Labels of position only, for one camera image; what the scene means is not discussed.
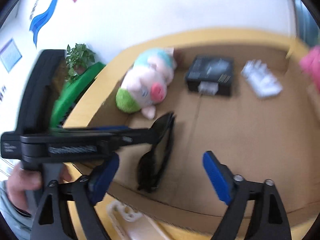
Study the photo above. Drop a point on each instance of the brown cardboard box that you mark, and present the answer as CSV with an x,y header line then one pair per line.
x,y
275,138

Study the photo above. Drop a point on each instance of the green chair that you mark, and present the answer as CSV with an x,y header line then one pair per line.
x,y
72,92

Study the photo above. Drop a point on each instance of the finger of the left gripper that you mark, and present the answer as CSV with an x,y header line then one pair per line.
x,y
111,128
135,136

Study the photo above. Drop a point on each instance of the black sunglasses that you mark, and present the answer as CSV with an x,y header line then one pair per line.
x,y
152,164

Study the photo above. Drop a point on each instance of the white phone case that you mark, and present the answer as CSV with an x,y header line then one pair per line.
x,y
131,224

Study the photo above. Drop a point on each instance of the green potted plant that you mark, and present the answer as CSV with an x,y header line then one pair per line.
x,y
78,60

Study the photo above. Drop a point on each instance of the grey jacket sleeve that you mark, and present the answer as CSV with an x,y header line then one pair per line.
x,y
19,221

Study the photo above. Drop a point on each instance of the pink bear plush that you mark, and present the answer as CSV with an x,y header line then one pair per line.
x,y
310,65

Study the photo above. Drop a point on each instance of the large white phone stand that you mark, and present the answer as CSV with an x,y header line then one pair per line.
x,y
261,80

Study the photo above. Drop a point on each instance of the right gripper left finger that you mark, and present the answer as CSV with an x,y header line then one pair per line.
x,y
53,220

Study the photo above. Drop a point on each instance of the person left hand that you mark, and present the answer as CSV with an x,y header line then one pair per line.
x,y
19,182

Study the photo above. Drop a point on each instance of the pig plush green hat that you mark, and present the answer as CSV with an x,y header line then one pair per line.
x,y
145,83

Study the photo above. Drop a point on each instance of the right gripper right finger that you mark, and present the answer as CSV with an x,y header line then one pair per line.
x,y
268,220

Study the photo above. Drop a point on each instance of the black charger box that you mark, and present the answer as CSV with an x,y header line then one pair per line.
x,y
211,75

